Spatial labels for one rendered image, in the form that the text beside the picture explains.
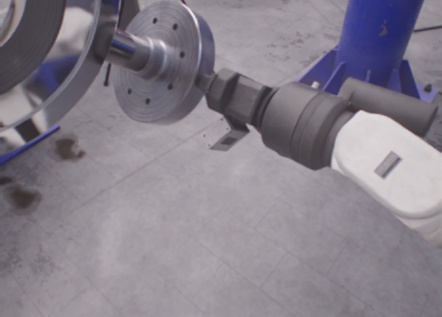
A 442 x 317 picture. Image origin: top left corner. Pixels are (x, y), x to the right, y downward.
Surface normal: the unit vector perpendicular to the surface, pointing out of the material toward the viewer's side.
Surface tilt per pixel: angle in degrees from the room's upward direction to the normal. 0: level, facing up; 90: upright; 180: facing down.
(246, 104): 50
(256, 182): 0
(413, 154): 44
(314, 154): 80
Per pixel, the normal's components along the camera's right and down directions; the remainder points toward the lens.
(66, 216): -0.03, -0.70
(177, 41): -0.58, -0.07
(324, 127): 0.16, 0.13
